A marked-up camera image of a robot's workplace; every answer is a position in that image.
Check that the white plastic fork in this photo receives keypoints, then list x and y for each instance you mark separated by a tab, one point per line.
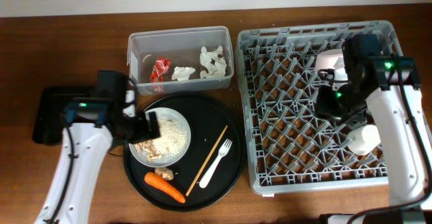
216	165

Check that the grey plate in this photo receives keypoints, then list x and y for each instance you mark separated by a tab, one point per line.
165	161

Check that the wooden chopstick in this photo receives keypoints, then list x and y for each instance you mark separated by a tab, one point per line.
205	162

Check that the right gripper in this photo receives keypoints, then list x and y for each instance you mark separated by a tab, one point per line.
322	107

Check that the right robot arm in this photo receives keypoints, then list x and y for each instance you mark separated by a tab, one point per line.
362	78

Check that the grey dishwasher rack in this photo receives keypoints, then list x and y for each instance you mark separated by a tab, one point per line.
290	149

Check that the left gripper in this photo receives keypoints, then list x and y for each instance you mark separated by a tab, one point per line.
140	132

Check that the white cup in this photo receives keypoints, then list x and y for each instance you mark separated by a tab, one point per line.
364	139

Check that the rice pile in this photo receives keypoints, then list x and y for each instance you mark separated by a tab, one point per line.
173	137

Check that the brown ginger piece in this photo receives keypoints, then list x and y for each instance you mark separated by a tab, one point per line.
165	173

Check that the peanut shells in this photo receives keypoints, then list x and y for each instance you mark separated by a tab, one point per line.
148	148

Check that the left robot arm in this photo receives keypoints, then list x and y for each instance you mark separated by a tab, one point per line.
87	122

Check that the red snack wrapper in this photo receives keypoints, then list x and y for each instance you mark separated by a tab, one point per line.
160	68

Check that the black rectangular tray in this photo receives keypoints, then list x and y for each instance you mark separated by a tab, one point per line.
49	124

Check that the pink bowl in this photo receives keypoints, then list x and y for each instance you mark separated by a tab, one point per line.
332	59

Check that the round black tray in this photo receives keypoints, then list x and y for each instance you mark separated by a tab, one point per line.
208	119

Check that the orange carrot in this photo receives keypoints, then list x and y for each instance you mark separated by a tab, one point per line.
159	183

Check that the clear plastic bin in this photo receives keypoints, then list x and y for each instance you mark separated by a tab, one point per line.
182	47

